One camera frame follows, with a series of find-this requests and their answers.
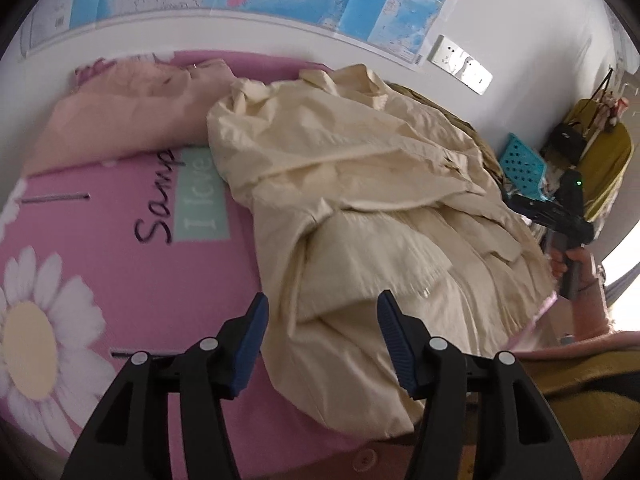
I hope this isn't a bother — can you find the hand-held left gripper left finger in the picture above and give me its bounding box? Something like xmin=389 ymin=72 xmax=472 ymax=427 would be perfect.
xmin=60 ymin=291 xmax=270 ymax=480

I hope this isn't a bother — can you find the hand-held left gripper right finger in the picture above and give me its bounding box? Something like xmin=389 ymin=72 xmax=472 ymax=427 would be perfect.
xmin=376 ymin=289 xmax=583 ymax=480

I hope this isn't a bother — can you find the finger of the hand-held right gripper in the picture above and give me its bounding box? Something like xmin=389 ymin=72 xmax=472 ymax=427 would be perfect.
xmin=501 ymin=191 xmax=548 ymax=223

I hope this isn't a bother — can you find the cream coat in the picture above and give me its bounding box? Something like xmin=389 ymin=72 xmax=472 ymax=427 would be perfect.
xmin=206 ymin=63 xmax=558 ymax=436

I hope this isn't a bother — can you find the pink garment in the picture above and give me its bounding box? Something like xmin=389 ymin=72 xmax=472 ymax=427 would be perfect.
xmin=22 ymin=57 xmax=236 ymax=177

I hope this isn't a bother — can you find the person's right forearm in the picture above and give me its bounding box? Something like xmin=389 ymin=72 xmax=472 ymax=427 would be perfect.
xmin=570 ymin=280 xmax=617 ymax=342

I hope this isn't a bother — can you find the person's right hand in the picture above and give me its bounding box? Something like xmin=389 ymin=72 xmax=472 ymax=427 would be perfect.
xmin=549 ymin=247 xmax=599 ymax=294

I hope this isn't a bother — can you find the turquoise plastic storage rack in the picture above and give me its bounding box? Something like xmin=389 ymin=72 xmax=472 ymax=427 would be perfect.
xmin=500 ymin=132 xmax=551 ymax=198

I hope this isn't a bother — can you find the mustard brown garment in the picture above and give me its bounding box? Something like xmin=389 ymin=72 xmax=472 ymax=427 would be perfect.
xmin=385 ymin=82 xmax=506 ymax=196

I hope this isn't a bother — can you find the black handbag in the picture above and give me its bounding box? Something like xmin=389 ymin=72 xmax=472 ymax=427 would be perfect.
xmin=542 ymin=67 xmax=616 ymax=166

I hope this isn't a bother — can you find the pink plush toy charm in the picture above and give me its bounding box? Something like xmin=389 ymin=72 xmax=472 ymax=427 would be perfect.
xmin=600 ymin=92 xmax=628 ymax=131

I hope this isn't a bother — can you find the pink daisy print bedsheet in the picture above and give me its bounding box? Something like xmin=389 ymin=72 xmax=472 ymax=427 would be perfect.
xmin=0 ymin=50 xmax=558 ymax=480

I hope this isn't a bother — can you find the white wall plate small port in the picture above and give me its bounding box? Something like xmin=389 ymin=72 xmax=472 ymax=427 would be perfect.
xmin=467 ymin=62 xmax=493 ymax=95

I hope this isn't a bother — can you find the white wall socket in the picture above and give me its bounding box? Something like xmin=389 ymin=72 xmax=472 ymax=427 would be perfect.
xmin=447 ymin=50 xmax=476 ymax=83
xmin=429 ymin=35 xmax=457 ymax=72

